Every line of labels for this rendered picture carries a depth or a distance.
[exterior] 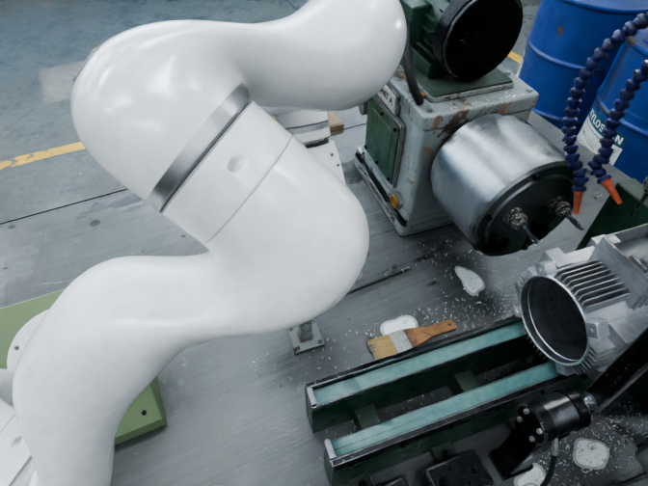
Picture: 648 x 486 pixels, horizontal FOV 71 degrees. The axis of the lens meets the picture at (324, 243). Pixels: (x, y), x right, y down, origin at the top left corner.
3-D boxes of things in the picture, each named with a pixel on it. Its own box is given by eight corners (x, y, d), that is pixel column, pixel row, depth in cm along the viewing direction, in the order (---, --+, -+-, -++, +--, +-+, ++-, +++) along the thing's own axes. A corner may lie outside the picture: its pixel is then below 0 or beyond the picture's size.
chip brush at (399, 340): (447, 315, 103) (448, 313, 102) (459, 334, 99) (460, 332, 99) (364, 342, 98) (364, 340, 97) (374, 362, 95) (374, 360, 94)
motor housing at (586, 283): (584, 282, 94) (630, 216, 80) (657, 361, 82) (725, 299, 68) (501, 308, 90) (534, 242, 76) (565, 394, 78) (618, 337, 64)
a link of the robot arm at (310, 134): (281, 131, 69) (284, 150, 70) (335, 121, 71) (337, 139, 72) (271, 127, 77) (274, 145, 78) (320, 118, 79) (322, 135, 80)
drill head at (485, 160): (477, 158, 123) (504, 70, 105) (568, 254, 100) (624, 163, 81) (394, 177, 118) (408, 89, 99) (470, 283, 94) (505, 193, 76)
